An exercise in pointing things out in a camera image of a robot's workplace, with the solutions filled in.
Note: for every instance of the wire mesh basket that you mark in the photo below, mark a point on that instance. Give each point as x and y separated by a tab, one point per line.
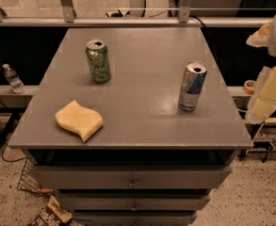
27	182

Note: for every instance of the silver blue redbull can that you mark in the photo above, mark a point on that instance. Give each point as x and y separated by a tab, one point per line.
192	84

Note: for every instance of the top grey drawer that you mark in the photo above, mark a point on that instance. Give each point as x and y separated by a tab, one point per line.
131	177

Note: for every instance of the clear plastic water bottle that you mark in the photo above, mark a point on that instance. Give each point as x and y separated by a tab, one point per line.
13	79

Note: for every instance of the yellow metal stand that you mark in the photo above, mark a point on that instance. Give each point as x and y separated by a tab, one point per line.
269	146

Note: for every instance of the grey drawer cabinet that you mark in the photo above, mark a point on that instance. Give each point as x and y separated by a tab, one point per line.
142	122

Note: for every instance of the yellow sponge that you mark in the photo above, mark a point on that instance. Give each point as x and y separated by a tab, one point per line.
80	120

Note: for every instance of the masking tape roll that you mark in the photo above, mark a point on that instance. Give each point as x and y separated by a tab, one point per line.
249	87

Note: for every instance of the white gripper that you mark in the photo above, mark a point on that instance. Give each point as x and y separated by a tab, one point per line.
263	105

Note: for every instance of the grey drawer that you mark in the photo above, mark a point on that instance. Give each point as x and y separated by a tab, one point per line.
131	177
139	218
133	201

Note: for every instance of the green soda can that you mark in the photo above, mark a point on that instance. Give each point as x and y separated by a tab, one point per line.
97	57

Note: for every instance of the brown snack bag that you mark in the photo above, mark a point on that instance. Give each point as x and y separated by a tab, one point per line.
52	215

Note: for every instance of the middle grey drawer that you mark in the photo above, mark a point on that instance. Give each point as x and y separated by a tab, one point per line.
133	201

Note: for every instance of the bottom grey drawer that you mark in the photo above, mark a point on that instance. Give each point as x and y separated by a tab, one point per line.
139	218

